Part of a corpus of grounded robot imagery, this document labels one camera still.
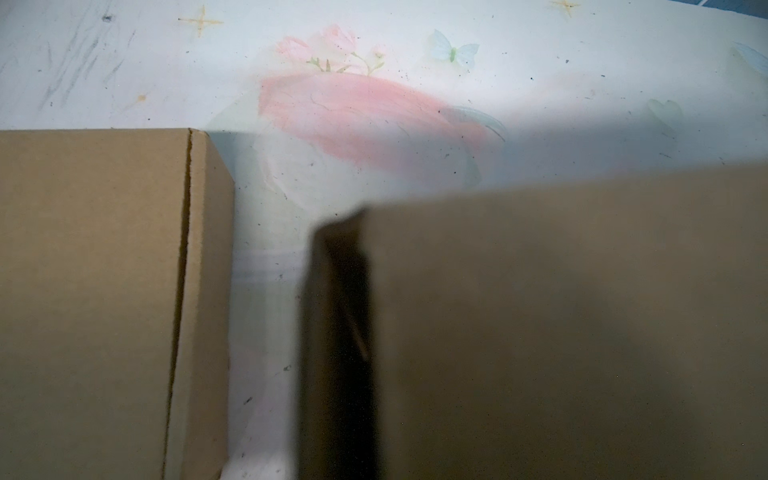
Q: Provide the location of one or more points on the cardboard box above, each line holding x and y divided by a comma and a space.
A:
116, 255

